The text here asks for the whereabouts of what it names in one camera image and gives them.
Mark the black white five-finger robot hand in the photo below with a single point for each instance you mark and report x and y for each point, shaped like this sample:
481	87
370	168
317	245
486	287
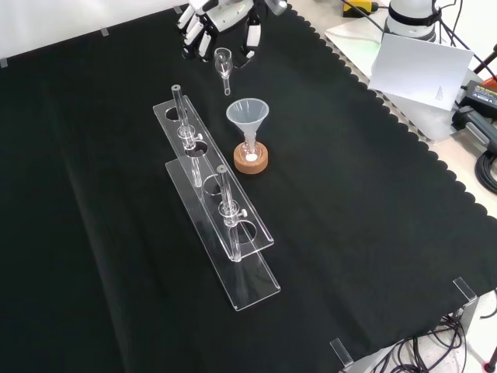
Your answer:
229	15

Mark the black power plug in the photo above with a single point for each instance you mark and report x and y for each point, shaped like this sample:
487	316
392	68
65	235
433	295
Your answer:
471	120

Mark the grey metal bracket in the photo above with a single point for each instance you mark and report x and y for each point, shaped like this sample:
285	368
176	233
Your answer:
471	311

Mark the black cloth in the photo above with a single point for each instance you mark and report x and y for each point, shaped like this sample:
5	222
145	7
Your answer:
349	194

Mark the clear acrylic funnel stand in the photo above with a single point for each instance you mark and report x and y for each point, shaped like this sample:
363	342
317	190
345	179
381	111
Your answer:
217	217

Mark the translucent plastic funnel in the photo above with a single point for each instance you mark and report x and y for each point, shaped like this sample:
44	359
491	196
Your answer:
248	114

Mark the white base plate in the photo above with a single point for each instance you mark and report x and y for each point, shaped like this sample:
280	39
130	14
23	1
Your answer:
349	35

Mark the yellow stop button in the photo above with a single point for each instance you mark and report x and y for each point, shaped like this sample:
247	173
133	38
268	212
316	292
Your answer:
359	8

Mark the small round-bottom glass flask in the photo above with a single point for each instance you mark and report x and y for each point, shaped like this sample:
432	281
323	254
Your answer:
249	151

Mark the white card board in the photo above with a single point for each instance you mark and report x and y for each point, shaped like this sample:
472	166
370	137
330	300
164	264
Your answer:
419	70

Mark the clear acrylic cloth clamp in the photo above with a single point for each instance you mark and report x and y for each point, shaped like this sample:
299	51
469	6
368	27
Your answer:
341	351
465	288

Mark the black orange power adapter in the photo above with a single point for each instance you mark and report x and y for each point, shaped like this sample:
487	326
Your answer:
483	95

